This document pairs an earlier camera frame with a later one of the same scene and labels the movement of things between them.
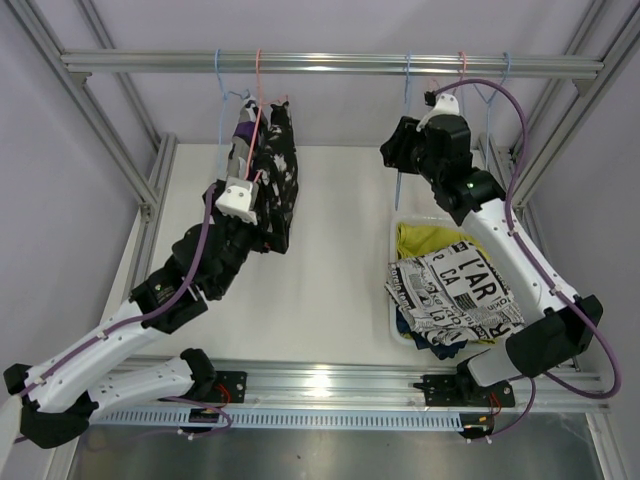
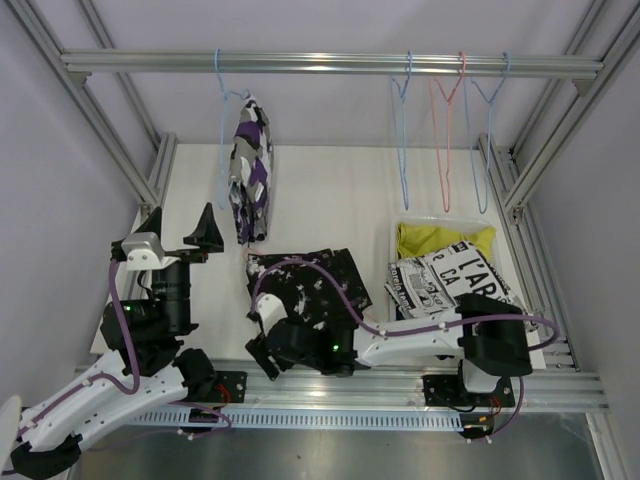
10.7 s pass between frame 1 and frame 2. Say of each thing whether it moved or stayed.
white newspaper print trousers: stayed
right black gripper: moved
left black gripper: moved
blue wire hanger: moved
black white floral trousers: moved
